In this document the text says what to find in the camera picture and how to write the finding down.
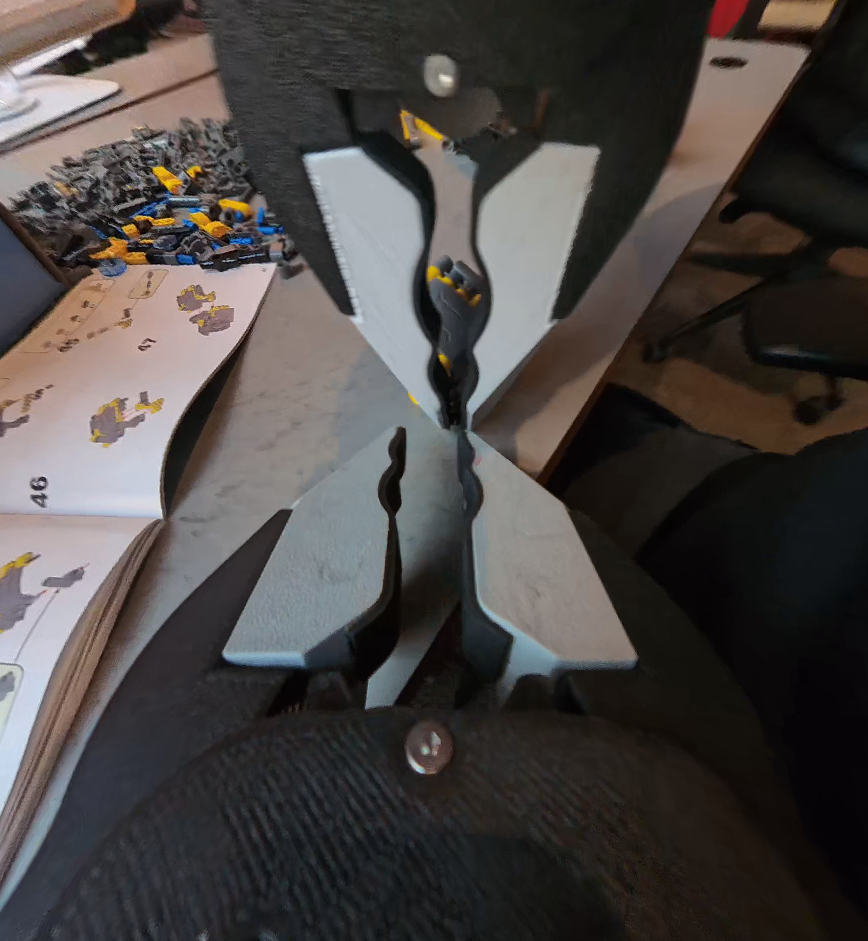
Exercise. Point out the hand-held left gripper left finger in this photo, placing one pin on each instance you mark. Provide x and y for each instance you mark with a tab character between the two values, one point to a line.
323	581

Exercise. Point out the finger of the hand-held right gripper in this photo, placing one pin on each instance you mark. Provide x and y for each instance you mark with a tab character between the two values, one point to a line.
375	242
529	242

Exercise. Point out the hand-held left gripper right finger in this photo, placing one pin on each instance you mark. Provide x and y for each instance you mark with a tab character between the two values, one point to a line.
551	581

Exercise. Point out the small yellow grey brick assembly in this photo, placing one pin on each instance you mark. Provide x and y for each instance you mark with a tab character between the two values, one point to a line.
452	309

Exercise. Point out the pile of building bricks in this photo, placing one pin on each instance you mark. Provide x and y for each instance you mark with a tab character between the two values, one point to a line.
147	206

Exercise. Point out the grey desk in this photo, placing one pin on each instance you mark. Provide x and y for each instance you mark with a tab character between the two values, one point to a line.
316	367

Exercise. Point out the red object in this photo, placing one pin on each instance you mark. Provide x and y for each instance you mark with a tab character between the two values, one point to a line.
728	15

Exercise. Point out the open instruction booklet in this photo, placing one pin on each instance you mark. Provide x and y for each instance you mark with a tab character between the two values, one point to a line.
110	456

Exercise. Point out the person's dark sweater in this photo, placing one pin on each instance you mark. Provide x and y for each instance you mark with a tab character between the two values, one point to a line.
809	588

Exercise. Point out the adjoining grey table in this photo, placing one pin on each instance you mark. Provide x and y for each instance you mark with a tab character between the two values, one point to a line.
169	59

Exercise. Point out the black office chair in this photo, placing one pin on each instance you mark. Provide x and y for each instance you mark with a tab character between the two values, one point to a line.
845	147

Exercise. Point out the instruction sheet on stand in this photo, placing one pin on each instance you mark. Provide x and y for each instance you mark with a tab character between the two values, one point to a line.
51	99

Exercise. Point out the dark blue cardboard box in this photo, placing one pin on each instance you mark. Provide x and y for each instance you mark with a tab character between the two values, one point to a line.
0	294

